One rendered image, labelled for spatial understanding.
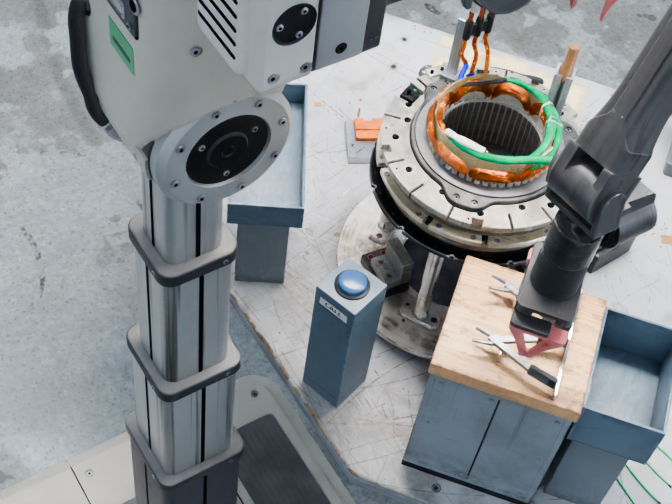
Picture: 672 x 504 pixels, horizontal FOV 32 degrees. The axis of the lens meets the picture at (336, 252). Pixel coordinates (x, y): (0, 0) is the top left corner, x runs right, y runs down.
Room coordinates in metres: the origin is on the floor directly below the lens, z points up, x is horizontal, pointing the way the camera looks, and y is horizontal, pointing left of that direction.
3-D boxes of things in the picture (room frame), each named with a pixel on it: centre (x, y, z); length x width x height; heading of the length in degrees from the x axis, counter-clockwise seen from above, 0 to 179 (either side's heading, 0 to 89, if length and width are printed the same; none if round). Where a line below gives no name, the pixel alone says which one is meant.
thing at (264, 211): (1.15, 0.12, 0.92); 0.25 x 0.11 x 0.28; 7
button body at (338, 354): (0.94, -0.03, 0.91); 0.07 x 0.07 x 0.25; 56
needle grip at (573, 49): (1.27, -0.29, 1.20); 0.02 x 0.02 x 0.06
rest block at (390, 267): (1.13, -0.09, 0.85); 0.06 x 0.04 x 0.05; 33
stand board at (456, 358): (0.89, -0.26, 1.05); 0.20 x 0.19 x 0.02; 79
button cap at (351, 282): (0.94, -0.03, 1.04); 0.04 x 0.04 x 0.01
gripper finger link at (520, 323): (0.80, -0.25, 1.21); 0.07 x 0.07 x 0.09; 79
